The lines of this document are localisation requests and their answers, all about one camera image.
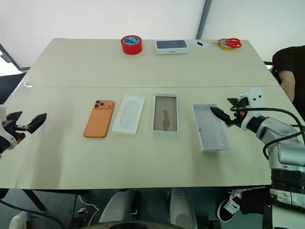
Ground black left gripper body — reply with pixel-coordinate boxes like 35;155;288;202
0;118;32;146

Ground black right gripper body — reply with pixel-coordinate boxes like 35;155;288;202
230;98;250;127

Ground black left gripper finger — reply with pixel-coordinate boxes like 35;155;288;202
27;113;48;134
6;111;23;123

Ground grey phone box lid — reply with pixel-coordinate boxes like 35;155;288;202
192;103;234;153

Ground white phone box base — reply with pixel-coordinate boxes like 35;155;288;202
152;93;180;135

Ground white boxed phone package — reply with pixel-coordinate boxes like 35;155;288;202
155;39;191;55

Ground white plastic phone tray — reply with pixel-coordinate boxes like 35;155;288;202
111;94;146;135

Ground yellow tape roll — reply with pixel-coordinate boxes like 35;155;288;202
217;38;242;51

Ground orange smartphone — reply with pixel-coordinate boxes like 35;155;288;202
83;99;116;139

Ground white card with black shape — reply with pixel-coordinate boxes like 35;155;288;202
189;38;211;50

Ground person in black shirt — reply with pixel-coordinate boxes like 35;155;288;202
271;45;305;120

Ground black table leg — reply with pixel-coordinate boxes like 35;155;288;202
22;189;48;212

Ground person's dark trouser leg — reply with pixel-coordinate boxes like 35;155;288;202
239;187;273;216

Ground black and white sneaker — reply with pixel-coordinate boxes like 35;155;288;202
216;190;242;223

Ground red tape roll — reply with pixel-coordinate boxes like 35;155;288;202
120;35;143;56

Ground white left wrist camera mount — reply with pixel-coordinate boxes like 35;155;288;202
0;104;16;159

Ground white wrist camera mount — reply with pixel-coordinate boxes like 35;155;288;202
239;86;265;131
0;104;16;159

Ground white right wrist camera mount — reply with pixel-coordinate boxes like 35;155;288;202
239;86;265;131

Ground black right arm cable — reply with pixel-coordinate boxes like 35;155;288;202
229;106;305;161

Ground grey metal frame pole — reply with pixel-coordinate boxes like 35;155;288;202
194;0;213;40
0;42;31;73

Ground red handled scissors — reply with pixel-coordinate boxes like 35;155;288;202
210;37;243;49

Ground black cable under table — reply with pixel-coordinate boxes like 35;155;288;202
0;199;66;229

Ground white cable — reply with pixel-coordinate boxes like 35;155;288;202
78;193;101;213

